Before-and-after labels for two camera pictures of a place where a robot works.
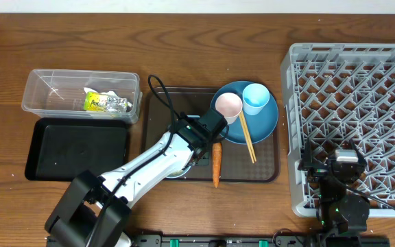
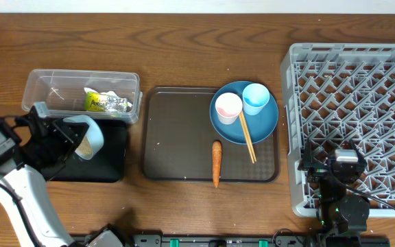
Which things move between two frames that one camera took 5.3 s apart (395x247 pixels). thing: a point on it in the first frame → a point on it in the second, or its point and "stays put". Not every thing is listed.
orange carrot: (217, 162) stays put
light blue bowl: (184, 171) → (92, 142)
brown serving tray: (161, 106) stays put
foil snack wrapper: (97, 101) stays put
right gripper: (306, 163) stays put
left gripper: (206, 161) → (60, 130)
